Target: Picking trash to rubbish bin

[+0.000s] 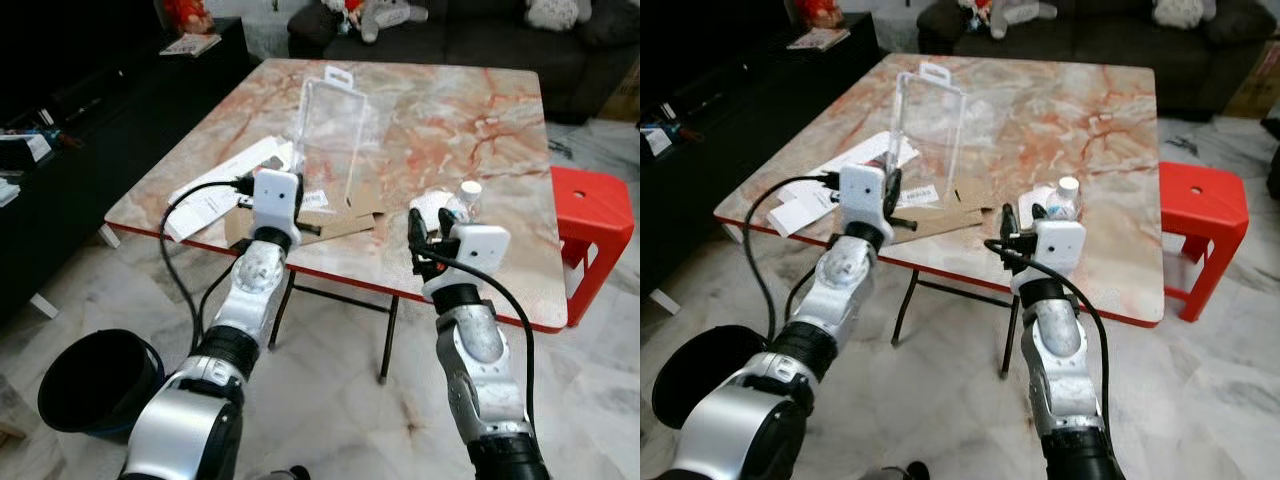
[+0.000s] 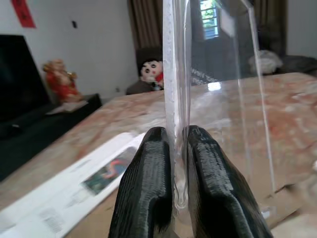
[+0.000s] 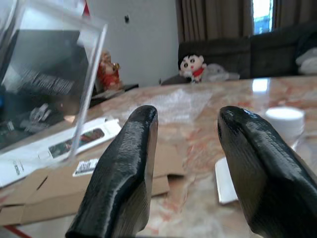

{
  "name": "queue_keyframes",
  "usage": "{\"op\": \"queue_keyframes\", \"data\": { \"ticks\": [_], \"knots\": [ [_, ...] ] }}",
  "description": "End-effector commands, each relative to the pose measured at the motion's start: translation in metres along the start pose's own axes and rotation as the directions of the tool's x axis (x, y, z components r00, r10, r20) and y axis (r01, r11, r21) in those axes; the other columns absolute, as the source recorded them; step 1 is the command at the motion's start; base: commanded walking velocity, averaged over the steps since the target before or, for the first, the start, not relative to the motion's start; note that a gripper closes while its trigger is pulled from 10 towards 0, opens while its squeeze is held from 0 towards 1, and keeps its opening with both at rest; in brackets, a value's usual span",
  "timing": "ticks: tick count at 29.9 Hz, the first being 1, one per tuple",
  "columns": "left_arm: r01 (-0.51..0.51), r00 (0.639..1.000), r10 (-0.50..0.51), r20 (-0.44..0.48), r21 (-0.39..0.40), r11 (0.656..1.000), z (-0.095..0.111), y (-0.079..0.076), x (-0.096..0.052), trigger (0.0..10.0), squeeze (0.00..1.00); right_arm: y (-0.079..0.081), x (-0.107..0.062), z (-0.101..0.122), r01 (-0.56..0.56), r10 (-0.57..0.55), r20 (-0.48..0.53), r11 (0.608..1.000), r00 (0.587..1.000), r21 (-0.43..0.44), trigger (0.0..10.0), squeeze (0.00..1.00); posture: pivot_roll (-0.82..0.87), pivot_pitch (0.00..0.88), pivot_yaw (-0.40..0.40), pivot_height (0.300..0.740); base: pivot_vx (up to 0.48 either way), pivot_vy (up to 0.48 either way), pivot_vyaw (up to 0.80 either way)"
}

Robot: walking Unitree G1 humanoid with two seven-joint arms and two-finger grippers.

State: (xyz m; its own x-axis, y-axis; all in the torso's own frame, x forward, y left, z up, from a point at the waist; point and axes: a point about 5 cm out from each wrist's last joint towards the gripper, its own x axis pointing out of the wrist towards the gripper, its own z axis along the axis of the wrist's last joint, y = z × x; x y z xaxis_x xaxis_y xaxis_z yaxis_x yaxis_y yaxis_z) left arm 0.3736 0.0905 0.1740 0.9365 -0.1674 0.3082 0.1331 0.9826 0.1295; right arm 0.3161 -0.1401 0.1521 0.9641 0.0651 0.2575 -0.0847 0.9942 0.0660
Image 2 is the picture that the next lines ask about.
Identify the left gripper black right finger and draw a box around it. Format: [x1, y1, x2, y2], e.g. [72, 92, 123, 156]
[186, 124, 273, 238]

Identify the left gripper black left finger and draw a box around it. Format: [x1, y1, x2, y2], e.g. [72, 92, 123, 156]
[108, 125, 173, 238]

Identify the clear plastic package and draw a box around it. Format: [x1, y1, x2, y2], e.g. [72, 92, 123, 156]
[162, 0, 279, 238]

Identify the brown armchair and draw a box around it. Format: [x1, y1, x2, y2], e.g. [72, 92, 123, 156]
[125, 47, 165, 96]

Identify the white printed newspaper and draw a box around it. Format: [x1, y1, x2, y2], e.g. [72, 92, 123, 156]
[0, 132, 147, 238]

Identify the marble table with red edge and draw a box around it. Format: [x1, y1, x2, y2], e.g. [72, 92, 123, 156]
[0, 71, 317, 238]

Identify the white paper sheet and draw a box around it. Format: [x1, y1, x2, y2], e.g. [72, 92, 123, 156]
[46, 100, 87, 116]

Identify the round-faced plush doll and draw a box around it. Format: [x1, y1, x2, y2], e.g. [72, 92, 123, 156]
[140, 57, 165, 90]

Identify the black television bench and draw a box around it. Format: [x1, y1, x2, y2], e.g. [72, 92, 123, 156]
[0, 93, 103, 183]

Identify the red gold figurine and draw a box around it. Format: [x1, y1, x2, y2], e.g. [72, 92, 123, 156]
[42, 59, 83, 103]

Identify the white plastic bag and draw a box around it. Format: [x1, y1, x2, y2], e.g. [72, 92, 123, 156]
[249, 49, 283, 74]

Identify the dark grey sofa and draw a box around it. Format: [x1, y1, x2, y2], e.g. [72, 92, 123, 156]
[279, 55, 317, 75]

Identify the brown curtain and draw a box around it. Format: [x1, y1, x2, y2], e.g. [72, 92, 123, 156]
[127, 0, 165, 50]
[252, 0, 288, 57]

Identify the barred window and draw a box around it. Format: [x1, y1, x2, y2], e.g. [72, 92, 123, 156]
[200, 4, 220, 40]

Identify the black flat television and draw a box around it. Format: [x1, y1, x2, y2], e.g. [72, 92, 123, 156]
[0, 34, 50, 122]

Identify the red paper wall banner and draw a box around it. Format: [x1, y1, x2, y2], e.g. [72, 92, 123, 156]
[11, 0, 37, 29]

